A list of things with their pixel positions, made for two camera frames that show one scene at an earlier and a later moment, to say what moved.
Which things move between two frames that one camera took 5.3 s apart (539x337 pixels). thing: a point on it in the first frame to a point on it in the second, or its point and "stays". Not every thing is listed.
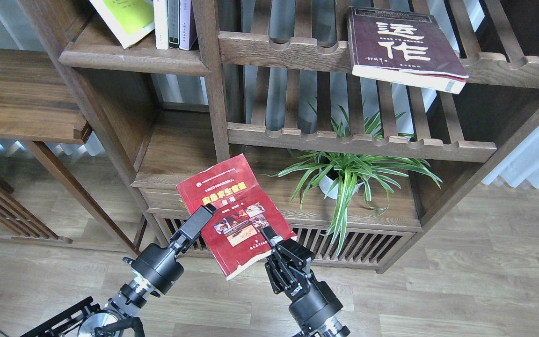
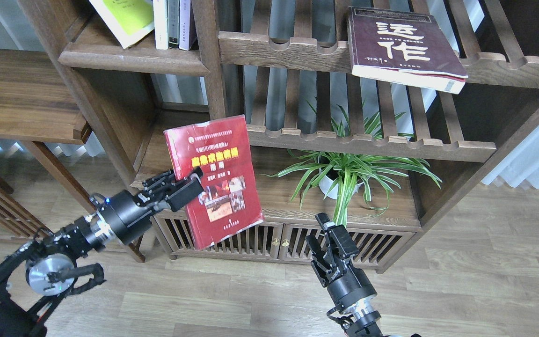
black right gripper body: [288, 267] to [332, 250]
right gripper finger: [270, 236] to [324, 221]
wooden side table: [23, 95] stays
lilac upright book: [185, 24] stays
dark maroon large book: [403, 48] stays
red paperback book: [244, 208] to [230, 202]
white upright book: [160, 8] stays
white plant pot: [326, 185] stays
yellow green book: [127, 19] stays
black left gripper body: [157, 267] to [128, 215]
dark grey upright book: [173, 17] stays
